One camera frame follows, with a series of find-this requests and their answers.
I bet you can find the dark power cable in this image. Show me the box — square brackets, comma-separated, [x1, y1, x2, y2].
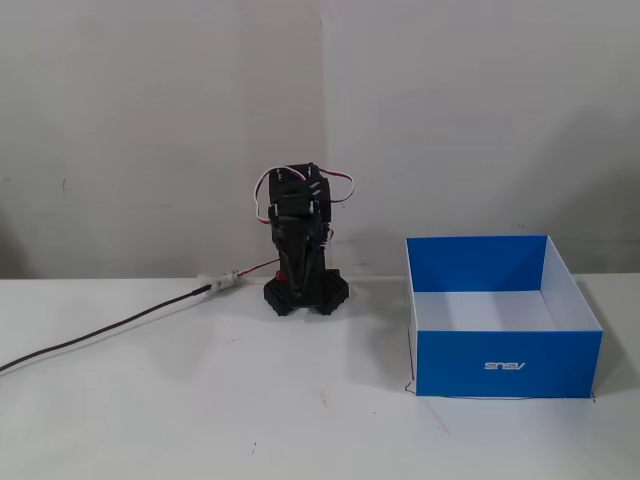
[0, 258, 282, 374]

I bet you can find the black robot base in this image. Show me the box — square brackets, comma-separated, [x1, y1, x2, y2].
[262, 268, 350, 319]

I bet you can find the white tape cable joint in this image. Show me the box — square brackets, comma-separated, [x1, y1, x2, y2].
[196, 269, 239, 294]

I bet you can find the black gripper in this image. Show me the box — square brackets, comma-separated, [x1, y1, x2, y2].
[267, 161, 335, 306]

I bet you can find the blue and white cardboard box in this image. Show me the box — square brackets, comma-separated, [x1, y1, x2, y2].
[404, 235, 604, 398]

